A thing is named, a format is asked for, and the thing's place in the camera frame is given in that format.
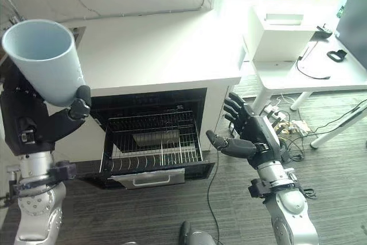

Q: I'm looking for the steel tray in rack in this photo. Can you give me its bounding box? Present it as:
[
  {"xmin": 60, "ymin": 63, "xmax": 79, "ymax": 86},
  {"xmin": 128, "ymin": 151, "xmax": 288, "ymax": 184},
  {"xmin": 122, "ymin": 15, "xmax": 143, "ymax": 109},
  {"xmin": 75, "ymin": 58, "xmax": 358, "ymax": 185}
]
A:
[{"xmin": 132, "ymin": 130, "xmax": 180, "ymax": 147}]

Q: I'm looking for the white box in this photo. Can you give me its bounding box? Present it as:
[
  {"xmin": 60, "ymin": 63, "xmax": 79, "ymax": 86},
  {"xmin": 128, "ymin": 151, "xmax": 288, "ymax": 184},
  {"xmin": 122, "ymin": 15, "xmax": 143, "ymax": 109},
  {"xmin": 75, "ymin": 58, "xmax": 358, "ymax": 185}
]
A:
[{"xmin": 243, "ymin": 5, "xmax": 319, "ymax": 63}]

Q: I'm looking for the pile of cables and adapters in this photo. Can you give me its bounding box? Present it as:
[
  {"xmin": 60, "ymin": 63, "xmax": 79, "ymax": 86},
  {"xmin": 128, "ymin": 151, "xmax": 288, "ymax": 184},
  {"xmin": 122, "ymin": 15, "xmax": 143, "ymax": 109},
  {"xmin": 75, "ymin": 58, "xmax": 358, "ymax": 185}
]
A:
[{"xmin": 263, "ymin": 92, "xmax": 367, "ymax": 165}]

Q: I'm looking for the black floor cable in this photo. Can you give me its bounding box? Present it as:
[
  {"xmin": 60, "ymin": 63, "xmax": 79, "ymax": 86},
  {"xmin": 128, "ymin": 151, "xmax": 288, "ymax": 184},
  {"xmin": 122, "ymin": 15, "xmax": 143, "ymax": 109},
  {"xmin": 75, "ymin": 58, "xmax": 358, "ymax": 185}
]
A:
[{"xmin": 206, "ymin": 144, "xmax": 221, "ymax": 245}]

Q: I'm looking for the white dishwasher drawer front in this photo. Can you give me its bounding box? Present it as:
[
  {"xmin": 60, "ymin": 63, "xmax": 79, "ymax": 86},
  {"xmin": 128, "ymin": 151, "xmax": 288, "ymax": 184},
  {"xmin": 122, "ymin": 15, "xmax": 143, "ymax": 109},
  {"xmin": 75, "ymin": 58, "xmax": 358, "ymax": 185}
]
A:
[{"xmin": 107, "ymin": 169, "xmax": 186, "ymax": 190}]

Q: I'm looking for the light blue plastic cup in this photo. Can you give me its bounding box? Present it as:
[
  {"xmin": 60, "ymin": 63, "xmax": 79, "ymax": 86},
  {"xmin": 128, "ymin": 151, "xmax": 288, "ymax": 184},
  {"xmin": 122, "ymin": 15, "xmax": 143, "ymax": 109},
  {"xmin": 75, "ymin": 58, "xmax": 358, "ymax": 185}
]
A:
[{"xmin": 2, "ymin": 18, "xmax": 87, "ymax": 107}]

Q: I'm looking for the black monitor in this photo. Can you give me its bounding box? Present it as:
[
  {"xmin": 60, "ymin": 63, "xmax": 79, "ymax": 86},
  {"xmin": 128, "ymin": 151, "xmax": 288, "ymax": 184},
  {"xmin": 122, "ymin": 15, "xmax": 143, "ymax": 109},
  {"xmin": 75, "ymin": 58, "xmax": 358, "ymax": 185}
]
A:
[{"xmin": 335, "ymin": 0, "xmax": 367, "ymax": 71}]

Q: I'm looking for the wire dish rack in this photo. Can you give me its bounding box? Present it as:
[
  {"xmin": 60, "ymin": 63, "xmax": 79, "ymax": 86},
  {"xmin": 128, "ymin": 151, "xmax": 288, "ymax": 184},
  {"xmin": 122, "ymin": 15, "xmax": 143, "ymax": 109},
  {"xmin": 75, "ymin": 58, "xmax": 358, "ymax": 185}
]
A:
[{"xmin": 99, "ymin": 106, "xmax": 204, "ymax": 173}]

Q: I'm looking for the white counter cabinet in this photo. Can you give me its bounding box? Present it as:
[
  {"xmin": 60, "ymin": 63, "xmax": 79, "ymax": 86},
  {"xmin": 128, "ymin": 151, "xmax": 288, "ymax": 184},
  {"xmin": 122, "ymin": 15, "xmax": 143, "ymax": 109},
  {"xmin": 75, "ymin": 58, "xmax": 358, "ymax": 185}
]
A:
[{"xmin": 53, "ymin": 6, "xmax": 243, "ymax": 161}]

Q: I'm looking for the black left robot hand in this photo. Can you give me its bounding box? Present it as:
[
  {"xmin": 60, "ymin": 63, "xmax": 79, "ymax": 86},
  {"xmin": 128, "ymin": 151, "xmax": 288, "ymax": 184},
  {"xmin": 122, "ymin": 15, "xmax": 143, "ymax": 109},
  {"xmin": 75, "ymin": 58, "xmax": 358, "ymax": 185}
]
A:
[{"xmin": 0, "ymin": 63, "xmax": 92, "ymax": 158}]

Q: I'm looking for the white desk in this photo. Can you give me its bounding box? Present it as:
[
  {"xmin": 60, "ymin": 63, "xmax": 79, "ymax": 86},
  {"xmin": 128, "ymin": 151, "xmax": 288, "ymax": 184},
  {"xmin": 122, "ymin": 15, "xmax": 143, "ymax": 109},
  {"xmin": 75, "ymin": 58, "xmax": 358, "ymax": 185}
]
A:
[{"xmin": 239, "ymin": 34, "xmax": 367, "ymax": 150}]

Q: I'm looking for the robot leg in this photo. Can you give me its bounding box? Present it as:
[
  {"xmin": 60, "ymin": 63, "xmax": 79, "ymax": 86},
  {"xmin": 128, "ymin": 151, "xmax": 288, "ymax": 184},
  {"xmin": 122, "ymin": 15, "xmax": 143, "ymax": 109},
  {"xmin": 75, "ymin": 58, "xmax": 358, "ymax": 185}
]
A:
[{"xmin": 179, "ymin": 220, "xmax": 217, "ymax": 245}]

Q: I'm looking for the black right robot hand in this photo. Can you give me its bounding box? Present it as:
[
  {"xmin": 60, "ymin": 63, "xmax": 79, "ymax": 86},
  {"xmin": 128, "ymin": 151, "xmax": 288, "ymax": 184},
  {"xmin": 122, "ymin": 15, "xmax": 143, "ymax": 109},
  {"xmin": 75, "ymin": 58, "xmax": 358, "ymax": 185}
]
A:
[{"xmin": 206, "ymin": 92, "xmax": 283, "ymax": 169}]

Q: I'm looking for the black strap object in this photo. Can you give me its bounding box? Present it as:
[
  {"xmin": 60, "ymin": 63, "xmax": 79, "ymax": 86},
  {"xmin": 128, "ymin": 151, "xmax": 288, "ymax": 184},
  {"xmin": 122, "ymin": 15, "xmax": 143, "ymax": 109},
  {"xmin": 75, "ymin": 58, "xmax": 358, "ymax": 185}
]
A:
[{"xmin": 327, "ymin": 50, "xmax": 346, "ymax": 62}]

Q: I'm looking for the black built-in dishwasher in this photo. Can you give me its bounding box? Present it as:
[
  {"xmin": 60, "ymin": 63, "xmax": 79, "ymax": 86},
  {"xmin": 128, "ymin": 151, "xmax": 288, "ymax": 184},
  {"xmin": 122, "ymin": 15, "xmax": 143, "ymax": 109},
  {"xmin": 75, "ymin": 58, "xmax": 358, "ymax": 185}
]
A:
[{"xmin": 76, "ymin": 87, "xmax": 216, "ymax": 190}]

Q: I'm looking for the black cable on desk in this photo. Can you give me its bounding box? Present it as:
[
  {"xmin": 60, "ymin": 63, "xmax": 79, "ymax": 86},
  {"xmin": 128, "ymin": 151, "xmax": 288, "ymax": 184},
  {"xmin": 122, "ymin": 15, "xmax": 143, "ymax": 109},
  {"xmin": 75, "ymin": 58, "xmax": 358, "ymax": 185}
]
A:
[{"xmin": 296, "ymin": 38, "xmax": 331, "ymax": 80}]

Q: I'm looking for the small black device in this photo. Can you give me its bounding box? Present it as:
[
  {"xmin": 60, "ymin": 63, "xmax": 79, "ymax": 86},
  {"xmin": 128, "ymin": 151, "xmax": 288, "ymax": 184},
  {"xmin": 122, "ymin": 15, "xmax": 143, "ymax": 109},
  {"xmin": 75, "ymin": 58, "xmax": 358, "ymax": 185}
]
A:
[{"xmin": 316, "ymin": 23, "xmax": 333, "ymax": 38}]

